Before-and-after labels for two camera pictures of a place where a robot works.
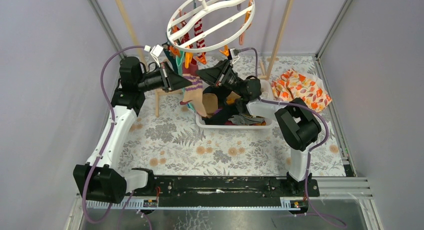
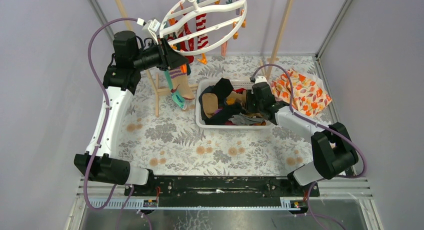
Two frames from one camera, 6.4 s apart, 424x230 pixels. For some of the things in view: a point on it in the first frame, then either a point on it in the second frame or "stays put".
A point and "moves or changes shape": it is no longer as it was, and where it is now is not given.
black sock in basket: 225,110 stays put
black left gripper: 165,77 → 166,54
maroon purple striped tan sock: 194,94 moves or changes shape
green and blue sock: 176,61 moves or changes shape
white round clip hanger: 212,19 moves or changes shape
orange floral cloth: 291,85 stays put
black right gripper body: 232,81 → 253,105
